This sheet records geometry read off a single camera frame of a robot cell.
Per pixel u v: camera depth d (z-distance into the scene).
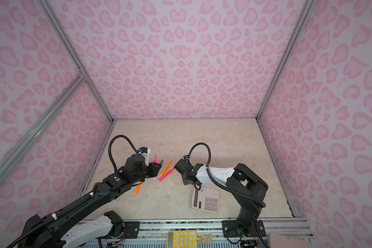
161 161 0.97
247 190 0.46
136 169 0.61
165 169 0.93
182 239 0.70
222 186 0.46
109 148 0.59
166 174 0.92
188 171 0.69
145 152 0.72
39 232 0.39
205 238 0.70
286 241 0.68
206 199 0.80
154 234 0.72
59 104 0.74
